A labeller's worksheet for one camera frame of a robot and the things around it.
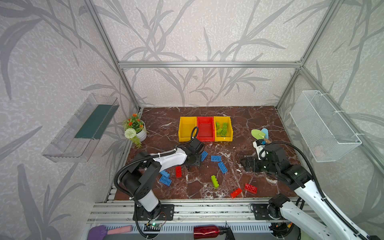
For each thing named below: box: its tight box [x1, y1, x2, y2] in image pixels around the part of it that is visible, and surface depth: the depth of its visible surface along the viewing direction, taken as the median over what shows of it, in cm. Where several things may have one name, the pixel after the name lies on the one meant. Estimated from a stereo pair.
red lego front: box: [231, 188, 242, 199], surface depth 80 cm
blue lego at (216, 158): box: [211, 155, 222, 162], surface depth 93 cm
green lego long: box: [216, 122, 223, 135], surface depth 104 cm
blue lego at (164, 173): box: [160, 170, 170, 178], surface depth 86 cm
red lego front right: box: [244, 183, 258, 195], surface depth 82 cm
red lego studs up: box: [175, 166, 183, 178], surface depth 88 cm
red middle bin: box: [196, 116, 215, 142], surface depth 109 cm
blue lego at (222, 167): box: [218, 161, 228, 174], surface depth 89 cm
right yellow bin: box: [213, 116, 234, 142], surface depth 102 cm
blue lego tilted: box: [201, 150, 209, 162], surface depth 95 cm
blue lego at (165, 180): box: [159, 175, 172, 187], surface depth 84 cm
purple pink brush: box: [87, 225, 133, 240], surface depth 69 cm
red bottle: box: [193, 225, 224, 240], surface depth 67 cm
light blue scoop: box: [261, 128, 269, 140], surface depth 107 cm
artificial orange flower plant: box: [123, 113, 149, 148], surface depth 93 cm
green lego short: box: [220, 122, 228, 137], surface depth 105 cm
